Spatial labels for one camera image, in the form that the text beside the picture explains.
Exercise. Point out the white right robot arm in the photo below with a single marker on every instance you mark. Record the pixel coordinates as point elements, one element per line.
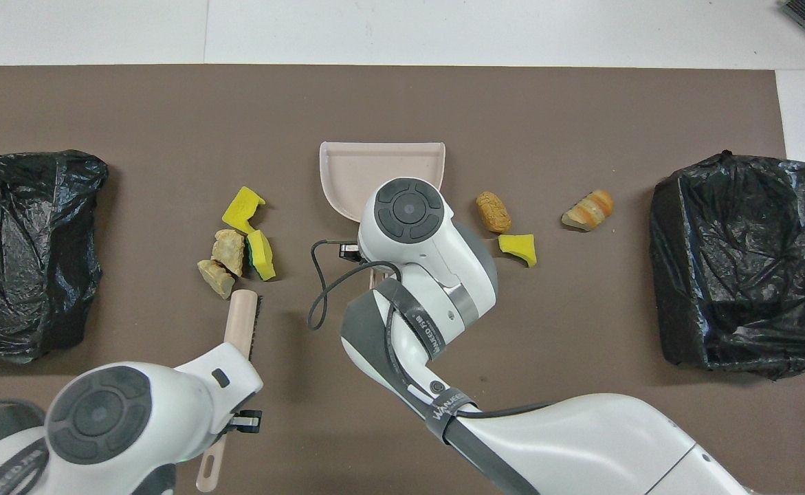
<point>429,261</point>

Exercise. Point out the orange striped croissant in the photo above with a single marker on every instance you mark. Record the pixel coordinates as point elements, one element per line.
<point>588,210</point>

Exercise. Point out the notched yellow sponge piece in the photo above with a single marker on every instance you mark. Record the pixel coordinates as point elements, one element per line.
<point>240,206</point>

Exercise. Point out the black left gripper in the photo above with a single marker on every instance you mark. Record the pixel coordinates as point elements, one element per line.
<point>247,421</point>

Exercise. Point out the large brown table mat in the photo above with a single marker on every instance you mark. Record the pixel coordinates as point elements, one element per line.
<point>581,330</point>

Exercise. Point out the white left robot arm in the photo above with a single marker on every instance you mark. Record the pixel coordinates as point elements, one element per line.
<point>134,412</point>

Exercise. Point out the wedge beige bread piece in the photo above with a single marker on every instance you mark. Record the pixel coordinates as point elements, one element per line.
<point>215,276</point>

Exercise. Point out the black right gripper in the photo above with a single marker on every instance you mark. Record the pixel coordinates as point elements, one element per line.
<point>349,252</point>

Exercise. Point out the black bag lined bin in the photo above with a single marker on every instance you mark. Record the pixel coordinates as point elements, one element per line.
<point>24,240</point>
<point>739,261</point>

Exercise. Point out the small yellow sponge wedge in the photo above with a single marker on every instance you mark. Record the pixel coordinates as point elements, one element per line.
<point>517,246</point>

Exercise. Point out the yellow sponge with green layer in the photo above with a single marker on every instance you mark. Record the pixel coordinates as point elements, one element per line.
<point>262,256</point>

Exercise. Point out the beige plastic dustpan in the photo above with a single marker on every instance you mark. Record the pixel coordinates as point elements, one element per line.
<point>375,168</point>

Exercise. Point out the brown oval bread roll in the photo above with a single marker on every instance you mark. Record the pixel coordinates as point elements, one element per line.
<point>493,212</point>

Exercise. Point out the lumpy beige bread piece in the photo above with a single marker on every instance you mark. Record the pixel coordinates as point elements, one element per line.
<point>229,251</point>

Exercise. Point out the beige brush with black bristles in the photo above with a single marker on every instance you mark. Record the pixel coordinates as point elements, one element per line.
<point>243,323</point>

